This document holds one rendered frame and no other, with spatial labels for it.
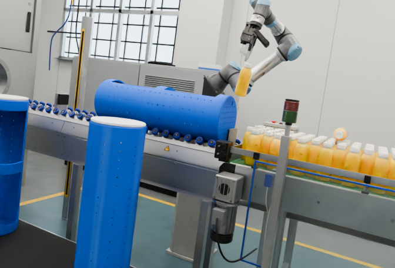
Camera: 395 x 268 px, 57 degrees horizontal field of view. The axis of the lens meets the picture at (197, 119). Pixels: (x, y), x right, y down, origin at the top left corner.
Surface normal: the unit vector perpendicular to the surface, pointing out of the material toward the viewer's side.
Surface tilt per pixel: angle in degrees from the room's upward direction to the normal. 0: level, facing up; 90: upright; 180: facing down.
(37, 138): 109
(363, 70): 90
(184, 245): 90
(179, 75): 90
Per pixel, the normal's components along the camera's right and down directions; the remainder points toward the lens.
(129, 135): 0.57, 0.15
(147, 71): -0.45, 0.02
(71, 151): -0.46, 0.35
